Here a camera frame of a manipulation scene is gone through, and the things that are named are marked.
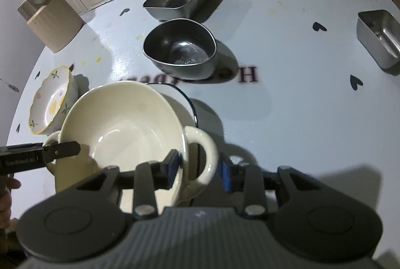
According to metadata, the heart-shaped steel bowl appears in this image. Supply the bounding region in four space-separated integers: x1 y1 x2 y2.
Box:
143 18 218 80

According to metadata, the beige cylindrical bin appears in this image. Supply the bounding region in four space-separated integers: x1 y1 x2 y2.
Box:
17 0 84 54

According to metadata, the small rectangular steel container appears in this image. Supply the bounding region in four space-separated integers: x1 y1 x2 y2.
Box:
356 9 400 70

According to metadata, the white plate with leaf print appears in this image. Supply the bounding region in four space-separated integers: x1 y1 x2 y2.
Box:
146 82 202 207

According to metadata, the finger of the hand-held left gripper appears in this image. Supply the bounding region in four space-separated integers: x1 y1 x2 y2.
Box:
44 141 81 163

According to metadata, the floral bowl with yellow rim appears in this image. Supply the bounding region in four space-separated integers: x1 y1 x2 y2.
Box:
28 65 79 136

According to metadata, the person's left hand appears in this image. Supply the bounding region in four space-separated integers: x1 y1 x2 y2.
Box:
0 177 22 227

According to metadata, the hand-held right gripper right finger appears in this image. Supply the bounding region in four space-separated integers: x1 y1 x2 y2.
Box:
219 153 322 220

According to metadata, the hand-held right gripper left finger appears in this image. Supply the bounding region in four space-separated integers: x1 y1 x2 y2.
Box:
75 148 183 221

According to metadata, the cream bowl with two handles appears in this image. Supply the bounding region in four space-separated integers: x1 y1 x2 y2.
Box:
42 81 219 213

